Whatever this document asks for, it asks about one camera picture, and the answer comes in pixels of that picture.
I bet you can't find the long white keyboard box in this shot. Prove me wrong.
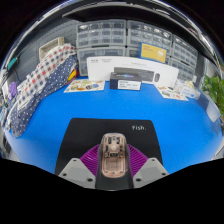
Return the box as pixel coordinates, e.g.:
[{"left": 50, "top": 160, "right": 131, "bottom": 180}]
[{"left": 86, "top": 55, "right": 180, "bottom": 88}]

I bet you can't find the green potted plant white pot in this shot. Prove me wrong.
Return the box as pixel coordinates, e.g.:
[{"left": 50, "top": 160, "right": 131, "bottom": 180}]
[{"left": 201, "top": 74, "right": 224, "bottom": 118}]

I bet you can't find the small yellow object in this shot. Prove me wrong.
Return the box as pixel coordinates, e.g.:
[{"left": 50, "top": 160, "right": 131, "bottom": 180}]
[{"left": 67, "top": 68, "right": 78, "bottom": 82}]

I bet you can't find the small purple object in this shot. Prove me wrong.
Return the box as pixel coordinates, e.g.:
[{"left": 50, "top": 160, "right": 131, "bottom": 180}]
[{"left": 8, "top": 81, "right": 18, "bottom": 98}]

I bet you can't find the white woven basket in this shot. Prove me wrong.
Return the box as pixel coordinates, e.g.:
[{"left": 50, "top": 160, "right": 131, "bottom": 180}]
[{"left": 38, "top": 36, "right": 65, "bottom": 61}]

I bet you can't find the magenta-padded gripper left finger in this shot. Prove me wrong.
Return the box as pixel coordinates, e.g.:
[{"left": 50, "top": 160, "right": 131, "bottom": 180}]
[{"left": 58, "top": 144, "right": 103, "bottom": 190}]

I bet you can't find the small black box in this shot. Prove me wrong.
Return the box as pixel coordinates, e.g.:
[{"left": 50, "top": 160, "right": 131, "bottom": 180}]
[{"left": 109, "top": 72, "right": 143, "bottom": 92}]

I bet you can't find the dark blue dotted cloth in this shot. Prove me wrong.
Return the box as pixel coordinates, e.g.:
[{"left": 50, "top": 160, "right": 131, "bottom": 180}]
[{"left": 6, "top": 54, "right": 79, "bottom": 139}]

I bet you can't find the yellow card blue frame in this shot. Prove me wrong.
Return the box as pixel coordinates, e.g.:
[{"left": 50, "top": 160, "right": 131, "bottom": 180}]
[{"left": 138, "top": 42, "right": 168, "bottom": 64}]

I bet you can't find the black mouse pad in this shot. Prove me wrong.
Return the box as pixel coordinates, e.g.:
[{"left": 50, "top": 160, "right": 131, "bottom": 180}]
[{"left": 54, "top": 117, "right": 164, "bottom": 192}]

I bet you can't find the illustrated paper sheet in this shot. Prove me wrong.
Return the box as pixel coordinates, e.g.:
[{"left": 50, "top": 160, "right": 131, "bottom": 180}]
[
  {"left": 155, "top": 85, "right": 189, "bottom": 102},
  {"left": 63, "top": 79, "right": 106, "bottom": 94}
]

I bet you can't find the white and blue tissue box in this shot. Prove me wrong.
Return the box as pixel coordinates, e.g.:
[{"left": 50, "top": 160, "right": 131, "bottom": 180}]
[{"left": 179, "top": 79, "right": 203, "bottom": 100}]

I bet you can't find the red white checkered cloth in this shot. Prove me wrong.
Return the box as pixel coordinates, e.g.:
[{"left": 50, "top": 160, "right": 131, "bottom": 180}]
[{"left": 16, "top": 43, "right": 78, "bottom": 111}]

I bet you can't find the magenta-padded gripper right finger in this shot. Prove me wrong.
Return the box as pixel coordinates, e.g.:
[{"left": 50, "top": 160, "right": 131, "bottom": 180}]
[{"left": 126, "top": 144, "right": 170, "bottom": 190}]

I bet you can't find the teal wall-mounted object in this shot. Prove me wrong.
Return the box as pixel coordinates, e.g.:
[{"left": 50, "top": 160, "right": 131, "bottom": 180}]
[{"left": 7, "top": 57, "right": 19, "bottom": 70}]

